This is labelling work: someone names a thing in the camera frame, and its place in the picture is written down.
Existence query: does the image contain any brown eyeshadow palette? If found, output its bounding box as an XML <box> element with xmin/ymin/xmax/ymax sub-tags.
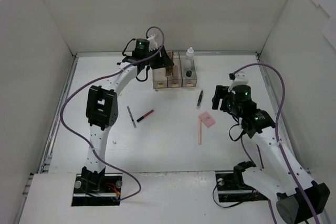
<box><xmin>165</xmin><ymin>51</ymin><xmax>174</xmax><ymax>77</ymax></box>

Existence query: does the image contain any pink square compact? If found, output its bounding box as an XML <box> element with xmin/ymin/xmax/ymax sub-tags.
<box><xmin>198</xmin><ymin>111</ymin><xmax>216</xmax><ymax>128</ymax></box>

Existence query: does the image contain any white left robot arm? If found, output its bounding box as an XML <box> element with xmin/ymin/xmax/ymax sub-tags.
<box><xmin>81</xmin><ymin>35</ymin><xmax>174</xmax><ymax>193</ymax></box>

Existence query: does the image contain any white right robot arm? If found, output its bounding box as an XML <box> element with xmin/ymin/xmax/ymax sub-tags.
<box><xmin>212</xmin><ymin>84</ymin><xmax>330</xmax><ymax>223</ymax></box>

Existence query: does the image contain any clear three-slot organizer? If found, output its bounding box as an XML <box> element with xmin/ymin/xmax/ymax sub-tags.
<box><xmin>152</xmin><ymin>51</ymin><xmax>197</xmax><ymax>90</ymax></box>

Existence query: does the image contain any black concealer stick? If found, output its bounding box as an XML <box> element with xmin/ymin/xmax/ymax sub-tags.
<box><xmin>196</xmin><ymin>90</ymin><xmax>204</xmax><ymax>109</ymax></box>

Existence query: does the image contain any pink slim tube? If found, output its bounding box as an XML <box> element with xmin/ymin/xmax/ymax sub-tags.
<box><xmin>198</xmin><ymin>119</ymin><xmax>202</xmax><ymax>145</ymax></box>

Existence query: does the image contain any red black lip gloss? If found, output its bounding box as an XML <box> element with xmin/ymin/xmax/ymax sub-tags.
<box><xmin>137</xmin><ymin>109</ymin><xmax>154</xmax><ymax>123</ymax></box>

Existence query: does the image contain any grey checkered eyeliner pencil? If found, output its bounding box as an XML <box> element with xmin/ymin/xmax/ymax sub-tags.
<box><xmin>127</xmin><ymin>106</ymin><xmax>137</xmax><ymax>129</ymax></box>

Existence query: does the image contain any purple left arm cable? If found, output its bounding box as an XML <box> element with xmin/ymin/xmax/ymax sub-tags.
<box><xmin>60</xmin><ymin>26</ymin><xmax>166</xmax><ymax>201</ymax></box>

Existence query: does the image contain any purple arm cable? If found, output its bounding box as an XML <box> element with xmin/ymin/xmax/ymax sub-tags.
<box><xmin>233</xmin><ymin>63</ymin><xmax>322</xmax><ymax>224</ymax></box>
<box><xmin>60</xmin><ymin>26</ymin><xmax>166</xmax><ymax>201</ymax></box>

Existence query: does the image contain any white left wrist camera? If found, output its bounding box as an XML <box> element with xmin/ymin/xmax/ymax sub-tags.
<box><xmin>147</xmin><ymin>34</ymin><xmax>159</xmax><ymax>52</ymax></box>

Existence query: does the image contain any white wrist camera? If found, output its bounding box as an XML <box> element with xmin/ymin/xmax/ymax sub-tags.
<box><xmin>228</xmin><ymin>71</ymin><xmax>248</xmax><ymax>92</ymax></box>
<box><xmin>147</xmin><ymin>34</ymin><xmax>159</xmax><ymax>52</ymax></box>

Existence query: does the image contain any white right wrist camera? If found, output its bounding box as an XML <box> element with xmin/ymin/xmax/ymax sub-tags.
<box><xmin>228</xmin><ymin>71</ymin><xmax>248</xmax><ymax>92</ymax></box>

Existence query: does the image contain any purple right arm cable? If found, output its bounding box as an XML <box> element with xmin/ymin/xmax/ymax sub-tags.
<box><xmin>233</xmin><ymin>63</ymin><xmax>322</xmax><ymax>224</ymax></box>

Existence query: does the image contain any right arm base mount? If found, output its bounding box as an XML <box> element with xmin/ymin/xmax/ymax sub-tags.
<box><xmin>213</xmin><ymin>161</ymin><xmax>268</xmax><ymax>208</ymax></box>

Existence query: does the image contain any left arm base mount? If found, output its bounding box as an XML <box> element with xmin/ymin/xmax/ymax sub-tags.
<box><xmin>71</xmin><ymin>174</ymin><xmax>122</xmax><ymax>207</ymax></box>

